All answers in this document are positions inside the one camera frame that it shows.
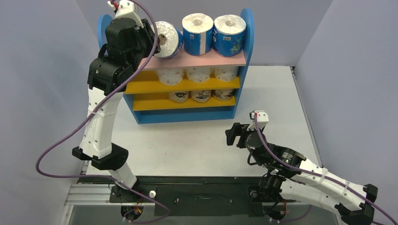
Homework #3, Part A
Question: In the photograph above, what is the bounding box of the brown cartoon paper roll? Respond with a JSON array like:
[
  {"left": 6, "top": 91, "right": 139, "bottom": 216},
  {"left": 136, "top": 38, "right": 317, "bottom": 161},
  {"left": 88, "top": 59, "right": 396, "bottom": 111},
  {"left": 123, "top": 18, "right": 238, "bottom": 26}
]
[{"left": 212, "top": 89, "right": 235, "bottom": 101}]

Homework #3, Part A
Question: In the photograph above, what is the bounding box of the blue paper roll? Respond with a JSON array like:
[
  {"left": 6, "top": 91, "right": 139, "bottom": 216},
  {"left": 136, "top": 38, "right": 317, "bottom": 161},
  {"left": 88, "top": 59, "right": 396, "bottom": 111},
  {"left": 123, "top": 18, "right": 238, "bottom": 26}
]
[
  {"left": 213, "top": 15, "right": 246, "bottom": 57},
  {"left": 182, "top": 13, "right": 214, "bottom": 56},
  {"left": 154, "top": 21, "right": 184, "bottom": 59}
]

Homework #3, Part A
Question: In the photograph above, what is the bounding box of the white floral paper roll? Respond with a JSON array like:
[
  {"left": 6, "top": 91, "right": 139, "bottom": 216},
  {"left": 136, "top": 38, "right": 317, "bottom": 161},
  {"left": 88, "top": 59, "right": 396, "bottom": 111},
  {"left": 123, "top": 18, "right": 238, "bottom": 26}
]
[
  {"left": 156, "top": 68, "right": 184, "bottom": 86},
  {"left": 213, "top": 66, "right": 239, "bottom": 82},
  {"left": 184, "top": 67, "right": 212, "bottom": 83}
]

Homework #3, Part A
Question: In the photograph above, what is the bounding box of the blue pink yellow shelf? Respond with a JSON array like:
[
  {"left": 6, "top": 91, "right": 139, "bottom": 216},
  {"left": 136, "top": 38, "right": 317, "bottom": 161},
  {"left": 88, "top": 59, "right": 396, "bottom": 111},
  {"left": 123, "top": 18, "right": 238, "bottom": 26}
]
[{"left": 97, "top": 8, "right": 256, "bottom": 124}]

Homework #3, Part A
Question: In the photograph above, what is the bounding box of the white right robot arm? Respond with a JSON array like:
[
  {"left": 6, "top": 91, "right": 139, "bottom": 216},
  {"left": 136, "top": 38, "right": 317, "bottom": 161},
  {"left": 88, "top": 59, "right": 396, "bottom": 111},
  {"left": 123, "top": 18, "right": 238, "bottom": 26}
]
[{"left": 225, "top": 123, "right": 378, "bottom": 225}]

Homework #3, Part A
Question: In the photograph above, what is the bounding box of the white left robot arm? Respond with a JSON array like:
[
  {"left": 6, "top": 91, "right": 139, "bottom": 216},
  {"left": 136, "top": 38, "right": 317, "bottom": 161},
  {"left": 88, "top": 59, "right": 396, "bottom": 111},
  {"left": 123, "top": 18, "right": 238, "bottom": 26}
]
[{"left": 72, "top": 18, "right": 160, "bottom": 202}]

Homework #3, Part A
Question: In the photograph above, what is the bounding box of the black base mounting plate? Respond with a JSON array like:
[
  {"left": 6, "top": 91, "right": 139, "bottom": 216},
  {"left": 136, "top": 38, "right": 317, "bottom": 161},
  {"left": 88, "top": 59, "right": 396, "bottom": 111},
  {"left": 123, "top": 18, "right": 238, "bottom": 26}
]
[{"left": 107, "top": 175, "right": 299, "bottom": 218}]

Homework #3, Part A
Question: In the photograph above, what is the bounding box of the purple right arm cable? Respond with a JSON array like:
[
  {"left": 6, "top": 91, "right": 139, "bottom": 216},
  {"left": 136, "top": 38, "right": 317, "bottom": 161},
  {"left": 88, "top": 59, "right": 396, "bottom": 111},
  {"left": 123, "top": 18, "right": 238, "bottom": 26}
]
[{"left": 253, "top": 113, "right": 398, "bottom": 225}]

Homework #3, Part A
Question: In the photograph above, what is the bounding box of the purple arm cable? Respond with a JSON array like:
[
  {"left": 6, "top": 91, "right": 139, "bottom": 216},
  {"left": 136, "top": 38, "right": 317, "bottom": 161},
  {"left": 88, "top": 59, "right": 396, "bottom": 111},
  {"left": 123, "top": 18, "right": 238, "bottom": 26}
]
[
  {"left": 35, "top": 0, "right": 172, "bottom": 224},
  {"left": 253, "top": 113, "right": 398, "bottom": 225}
]

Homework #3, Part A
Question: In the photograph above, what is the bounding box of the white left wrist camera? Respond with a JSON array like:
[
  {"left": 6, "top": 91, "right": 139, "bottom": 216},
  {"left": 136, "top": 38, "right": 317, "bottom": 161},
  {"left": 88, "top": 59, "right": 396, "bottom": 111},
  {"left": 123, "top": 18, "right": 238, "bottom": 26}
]
[{"left": 107, "top": 0, "right": 140, "bottom": 21}]

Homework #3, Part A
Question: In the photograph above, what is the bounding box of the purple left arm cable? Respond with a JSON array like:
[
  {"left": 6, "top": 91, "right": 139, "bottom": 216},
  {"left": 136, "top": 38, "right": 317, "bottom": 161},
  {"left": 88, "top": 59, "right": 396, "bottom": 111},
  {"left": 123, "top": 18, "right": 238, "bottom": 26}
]
[{"left": 35, "top": 0, "right": 172, "bottom": 224}]

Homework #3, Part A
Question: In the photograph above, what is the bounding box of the aluminium rail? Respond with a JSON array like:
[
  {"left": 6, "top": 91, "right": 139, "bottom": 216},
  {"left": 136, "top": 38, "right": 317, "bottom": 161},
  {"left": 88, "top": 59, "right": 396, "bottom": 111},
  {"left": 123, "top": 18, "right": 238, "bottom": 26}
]
[{"left": 64, "top": 184, "right": 155, "bottom": 206}]

